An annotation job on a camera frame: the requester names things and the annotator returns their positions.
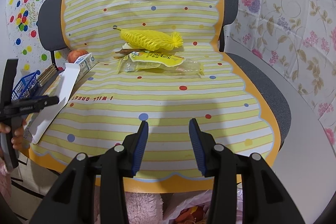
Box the white cardboard sheet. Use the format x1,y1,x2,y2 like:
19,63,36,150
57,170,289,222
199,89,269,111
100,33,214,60
28,62,81,145

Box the milk carton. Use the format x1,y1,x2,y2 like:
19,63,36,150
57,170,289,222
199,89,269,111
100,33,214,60
75,53,97,83

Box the brown leather sheath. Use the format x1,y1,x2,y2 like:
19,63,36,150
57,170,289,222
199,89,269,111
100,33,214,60
112,43,146,59

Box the yellow clear snack wrapper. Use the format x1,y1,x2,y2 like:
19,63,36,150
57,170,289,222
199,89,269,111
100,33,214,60
118,52,204,75

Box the yellow foam fruit net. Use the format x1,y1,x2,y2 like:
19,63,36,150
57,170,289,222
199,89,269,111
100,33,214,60
113,26,183,51

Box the pink bag trash bin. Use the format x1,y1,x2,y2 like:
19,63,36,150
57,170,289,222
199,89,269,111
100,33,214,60
161,187,244,224

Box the person left hand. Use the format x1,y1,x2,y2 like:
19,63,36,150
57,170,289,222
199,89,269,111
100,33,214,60
1,120,26,150

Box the blue plastic basket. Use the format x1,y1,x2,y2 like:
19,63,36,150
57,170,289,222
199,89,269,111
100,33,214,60
11,71,39,101

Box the stack of books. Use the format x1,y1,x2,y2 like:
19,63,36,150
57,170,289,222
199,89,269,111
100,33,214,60
37,64,58,87

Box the pink fluffy rug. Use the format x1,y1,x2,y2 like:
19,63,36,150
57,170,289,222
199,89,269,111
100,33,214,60
1,159,163,223

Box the red apple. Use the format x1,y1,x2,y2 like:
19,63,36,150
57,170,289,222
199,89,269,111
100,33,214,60
67,50,88,63

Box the dark grey chair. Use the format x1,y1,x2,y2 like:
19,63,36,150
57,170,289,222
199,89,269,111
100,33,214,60
38,0,291,145

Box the yellow striped plastic cover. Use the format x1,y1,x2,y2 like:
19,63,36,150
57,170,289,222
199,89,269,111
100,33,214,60
23,0,280,193

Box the floral pattern plastic sheet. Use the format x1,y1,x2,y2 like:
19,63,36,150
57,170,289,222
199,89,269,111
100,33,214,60
226,0,335,144

